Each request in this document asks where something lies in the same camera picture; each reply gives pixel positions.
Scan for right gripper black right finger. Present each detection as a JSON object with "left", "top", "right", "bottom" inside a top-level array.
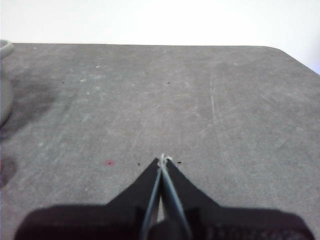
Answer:
[{"left": 161, "top": 157, "right": 315, "bottom": 240}]

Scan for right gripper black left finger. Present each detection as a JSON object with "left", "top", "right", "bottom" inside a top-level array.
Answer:
[{"left": 14, "top": 157, "right": 161, "bottom": 240}]

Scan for pale green electric pot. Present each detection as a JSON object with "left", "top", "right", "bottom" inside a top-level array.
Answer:
[{"left": 0, "top": 39, "right": 14, "bottom": 126}]

